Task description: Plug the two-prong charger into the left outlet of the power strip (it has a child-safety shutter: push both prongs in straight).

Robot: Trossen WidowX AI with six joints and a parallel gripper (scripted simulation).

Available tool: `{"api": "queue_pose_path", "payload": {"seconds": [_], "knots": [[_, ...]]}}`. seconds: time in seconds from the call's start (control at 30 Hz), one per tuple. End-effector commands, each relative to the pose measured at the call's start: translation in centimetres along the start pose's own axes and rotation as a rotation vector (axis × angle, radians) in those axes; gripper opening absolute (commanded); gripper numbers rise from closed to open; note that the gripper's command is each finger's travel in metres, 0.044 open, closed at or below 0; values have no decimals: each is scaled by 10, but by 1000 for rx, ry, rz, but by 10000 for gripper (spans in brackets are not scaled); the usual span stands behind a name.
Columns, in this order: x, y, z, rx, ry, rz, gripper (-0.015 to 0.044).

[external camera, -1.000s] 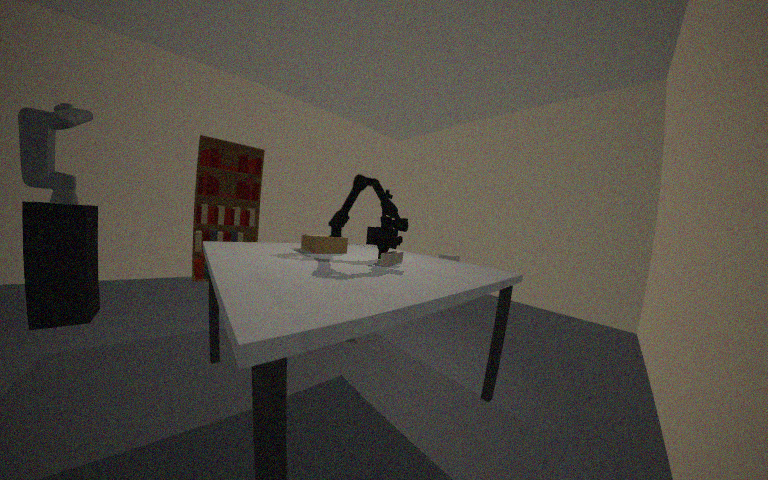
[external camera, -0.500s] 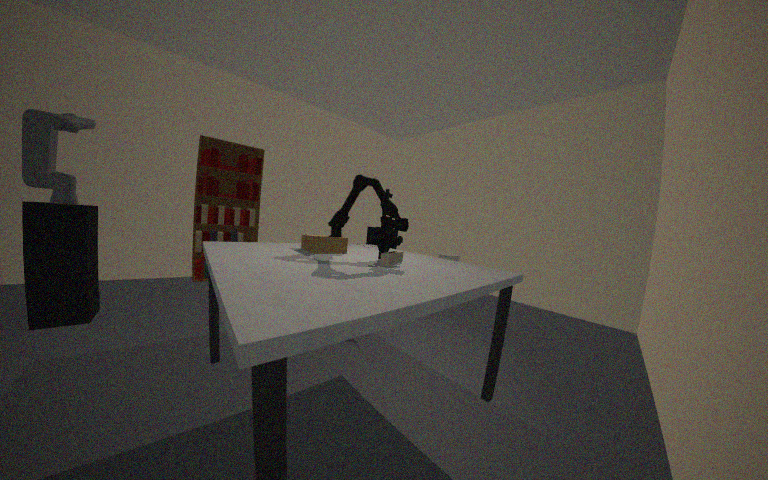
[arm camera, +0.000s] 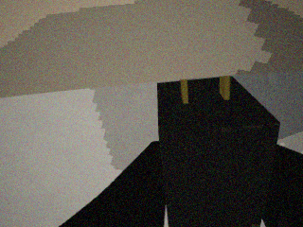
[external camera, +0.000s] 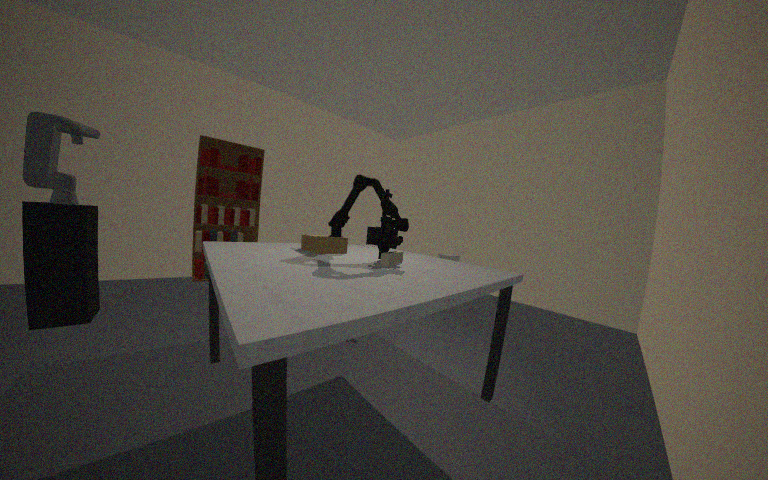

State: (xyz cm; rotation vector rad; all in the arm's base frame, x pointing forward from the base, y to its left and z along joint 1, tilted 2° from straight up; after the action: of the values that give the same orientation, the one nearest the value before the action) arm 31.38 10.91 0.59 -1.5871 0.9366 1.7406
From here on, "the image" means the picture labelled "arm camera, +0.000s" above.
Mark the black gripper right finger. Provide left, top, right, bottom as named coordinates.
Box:
left=262, top=144, right=303, bottom=227

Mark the black two-prong plug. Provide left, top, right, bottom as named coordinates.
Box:
left=156, top=76, right=280, bottom=227

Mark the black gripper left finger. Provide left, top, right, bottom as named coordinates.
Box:
left=58, top=141, right=166, bottom=227

